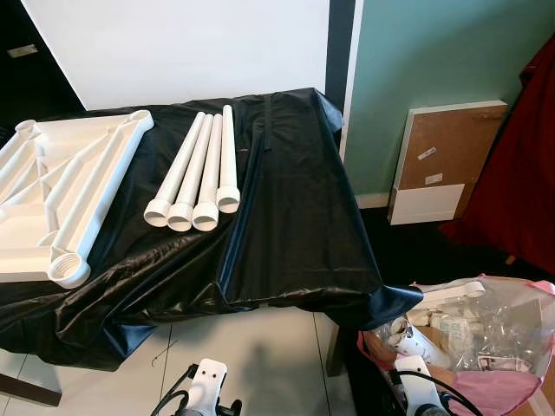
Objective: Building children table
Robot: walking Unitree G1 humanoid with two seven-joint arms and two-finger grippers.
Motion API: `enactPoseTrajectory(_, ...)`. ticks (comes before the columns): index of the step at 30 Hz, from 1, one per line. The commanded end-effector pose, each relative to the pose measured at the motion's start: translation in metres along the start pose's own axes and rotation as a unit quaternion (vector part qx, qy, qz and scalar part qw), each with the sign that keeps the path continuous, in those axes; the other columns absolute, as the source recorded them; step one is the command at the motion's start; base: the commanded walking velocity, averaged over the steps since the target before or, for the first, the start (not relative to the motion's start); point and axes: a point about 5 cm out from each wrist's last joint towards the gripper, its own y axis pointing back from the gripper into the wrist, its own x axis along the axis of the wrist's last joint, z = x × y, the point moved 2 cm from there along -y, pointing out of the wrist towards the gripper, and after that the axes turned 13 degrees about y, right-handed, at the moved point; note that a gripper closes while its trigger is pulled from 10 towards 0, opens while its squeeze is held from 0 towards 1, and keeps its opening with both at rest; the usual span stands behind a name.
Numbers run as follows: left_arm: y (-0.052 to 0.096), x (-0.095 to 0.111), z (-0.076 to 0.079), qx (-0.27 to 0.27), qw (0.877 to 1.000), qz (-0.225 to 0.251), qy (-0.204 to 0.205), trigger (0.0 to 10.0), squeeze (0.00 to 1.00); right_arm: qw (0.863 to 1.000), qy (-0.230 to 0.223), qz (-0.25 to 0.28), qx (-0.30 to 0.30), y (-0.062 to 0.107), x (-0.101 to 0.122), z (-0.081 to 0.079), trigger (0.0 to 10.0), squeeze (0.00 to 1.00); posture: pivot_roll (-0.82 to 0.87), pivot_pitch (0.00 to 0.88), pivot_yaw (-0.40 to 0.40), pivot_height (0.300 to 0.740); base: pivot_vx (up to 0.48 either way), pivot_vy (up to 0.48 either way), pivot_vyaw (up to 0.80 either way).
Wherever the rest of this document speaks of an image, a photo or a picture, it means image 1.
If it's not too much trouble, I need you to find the white plastic table leg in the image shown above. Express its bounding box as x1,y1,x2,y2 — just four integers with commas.
166,114,215,233
143,112,207,229
216,105,241,214
192,115,224,232

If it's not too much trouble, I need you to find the white plastic table top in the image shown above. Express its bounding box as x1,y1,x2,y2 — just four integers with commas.
0,110,155,289

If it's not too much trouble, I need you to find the black plastic table cover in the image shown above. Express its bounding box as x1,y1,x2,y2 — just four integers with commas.
0,87,426,372

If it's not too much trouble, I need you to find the pink rubbish bag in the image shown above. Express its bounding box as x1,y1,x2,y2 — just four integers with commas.
357,276,555,416

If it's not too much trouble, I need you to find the dark red curtain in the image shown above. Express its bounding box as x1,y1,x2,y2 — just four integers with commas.
438,39,555,274

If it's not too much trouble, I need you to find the black door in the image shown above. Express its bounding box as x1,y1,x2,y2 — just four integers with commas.
0,0,85,131

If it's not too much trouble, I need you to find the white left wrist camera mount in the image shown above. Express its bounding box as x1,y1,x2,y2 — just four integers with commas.
186,358,228,413

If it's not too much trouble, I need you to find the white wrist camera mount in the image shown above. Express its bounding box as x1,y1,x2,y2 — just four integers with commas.
395,354,445,416
186,358,228,413

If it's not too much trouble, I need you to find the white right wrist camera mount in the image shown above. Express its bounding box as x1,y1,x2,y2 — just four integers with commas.
395,354,445,416

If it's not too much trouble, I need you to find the brown board with white frame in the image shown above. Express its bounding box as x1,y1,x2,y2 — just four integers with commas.
388,100,510,226

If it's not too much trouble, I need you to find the dark grey wall post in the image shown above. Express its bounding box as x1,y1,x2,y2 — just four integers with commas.
325,0,358,118

